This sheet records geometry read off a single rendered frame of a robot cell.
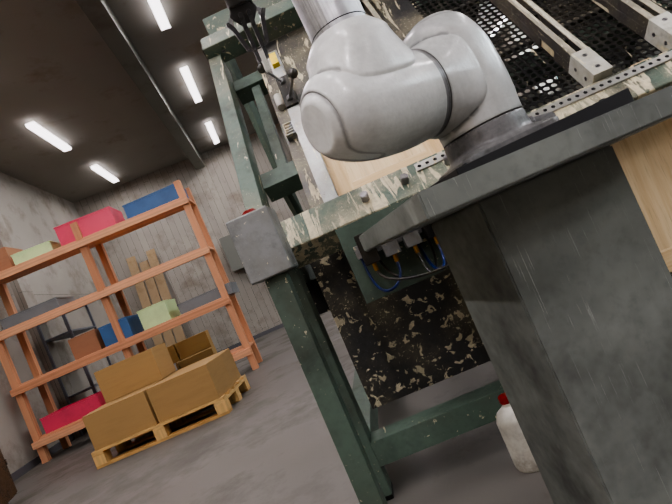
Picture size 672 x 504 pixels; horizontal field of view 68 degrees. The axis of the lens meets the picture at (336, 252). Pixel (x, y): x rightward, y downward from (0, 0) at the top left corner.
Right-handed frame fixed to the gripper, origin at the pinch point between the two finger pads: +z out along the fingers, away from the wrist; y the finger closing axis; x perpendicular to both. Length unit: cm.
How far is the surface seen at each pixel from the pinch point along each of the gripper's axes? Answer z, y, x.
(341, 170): 40.3, -8.5, 6.0
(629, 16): 32, -114, 15
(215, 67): -3, 13, -74
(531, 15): 22, -92, -2
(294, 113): 21.9, -5.5, -25.5
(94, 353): 226, 273, -384
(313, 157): 34.4, -2.6, -2.1
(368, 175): 43.5, -14.9, 13.4
